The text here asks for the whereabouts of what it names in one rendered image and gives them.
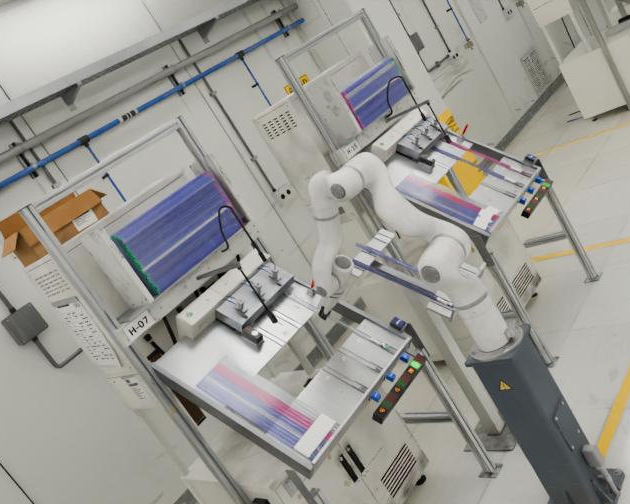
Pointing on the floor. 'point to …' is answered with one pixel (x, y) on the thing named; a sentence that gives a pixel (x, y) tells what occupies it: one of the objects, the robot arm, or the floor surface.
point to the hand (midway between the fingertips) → (325, 313)
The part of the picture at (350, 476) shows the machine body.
